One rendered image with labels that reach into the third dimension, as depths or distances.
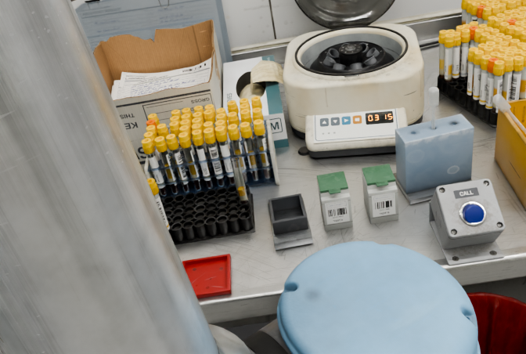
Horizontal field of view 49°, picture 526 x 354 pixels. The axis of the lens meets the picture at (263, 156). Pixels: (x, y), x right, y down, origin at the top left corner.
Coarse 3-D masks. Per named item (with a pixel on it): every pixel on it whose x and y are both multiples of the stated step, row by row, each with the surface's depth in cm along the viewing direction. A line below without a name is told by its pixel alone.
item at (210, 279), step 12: (192, 264) 81; (204, 264) 80; (216, 264) 80; (228, 264) 79; (192, 276) 79; (204, 276) 78; (216, 276) 78; (228, 276) 77; (204, 288) 76; (216, 288) 76; (228, 288) 75
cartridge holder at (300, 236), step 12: (276, 204) 85; (288, 204) 85; (300, 204) 85; (276, 216) 84; (288, 216) 84; (300, 216) 80; (276, 228) 80; (288, 228) 81; (300, 228) 81; (276, 240) 80; (288, 240) 80; (300, 240) 80; (312, 240) 80
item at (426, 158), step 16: (400, 128) 83; (416, 128) 82; (448, 128) 81; (464, 128) 80; (400, 144) 82; (416, 144) 80; (432, 144) 80; (448, 144) 81; (464, 144) 81; (400, 160) 84; (416, 160) 81; (432, 160) 82; (448, 160) 82; (464, 160) 83; (400, 176) 85; (416, 176) 83; (432, 176) 83; (448, 176) 84; (464, 176) 84; (416, 192) 84; (432, 192) 84
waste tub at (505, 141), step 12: (516, 108) 84; (504, 120) 82; (504, 132) 83; (516, 132) 78; (504, 144) 84; (516, 144) 79; (504, 156) 84; (516, 156) 80; (504, 168) 85; (516, 168) 80; (516, 180) 81; (516, 192) 82
